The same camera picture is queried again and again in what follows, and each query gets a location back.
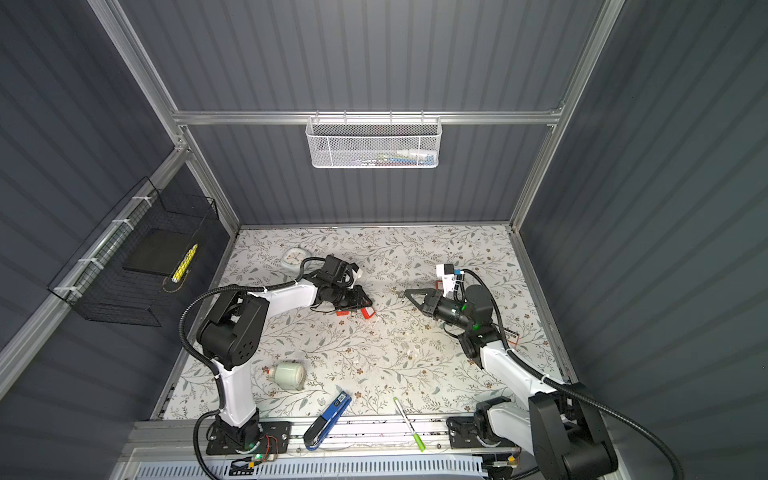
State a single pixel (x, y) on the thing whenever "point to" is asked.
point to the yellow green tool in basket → (184, 263)
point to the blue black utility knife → (315, 433)
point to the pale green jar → (288, 376)
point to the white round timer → (293, 257)
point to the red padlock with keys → (368, 312)
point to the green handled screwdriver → (415, 435)
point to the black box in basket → (159, 251)
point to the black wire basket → (94, 281)
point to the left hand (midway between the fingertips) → (371, 303)
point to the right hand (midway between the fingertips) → (409, 298)
